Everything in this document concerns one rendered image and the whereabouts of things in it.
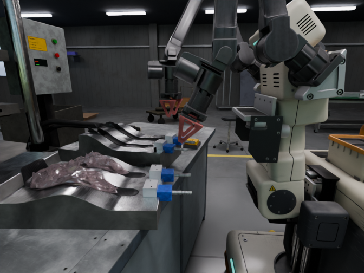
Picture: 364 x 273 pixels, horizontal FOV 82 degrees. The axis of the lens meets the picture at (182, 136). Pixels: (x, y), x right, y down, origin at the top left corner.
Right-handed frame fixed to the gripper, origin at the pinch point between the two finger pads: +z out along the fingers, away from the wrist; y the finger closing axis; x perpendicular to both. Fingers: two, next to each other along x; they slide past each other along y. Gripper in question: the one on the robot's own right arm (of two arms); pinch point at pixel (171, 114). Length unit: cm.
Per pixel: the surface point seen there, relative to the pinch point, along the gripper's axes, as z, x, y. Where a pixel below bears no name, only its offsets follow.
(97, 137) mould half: 9.2, -27.1, 15.3
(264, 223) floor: 100, 53, -78
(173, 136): 9.9, 1.2, 1.3
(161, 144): 10.3, 0.5, 12.9
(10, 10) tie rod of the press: -43, -74, 8
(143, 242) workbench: 36, 4, 36
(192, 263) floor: 101, 6, -22
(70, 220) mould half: 19, -7, 51
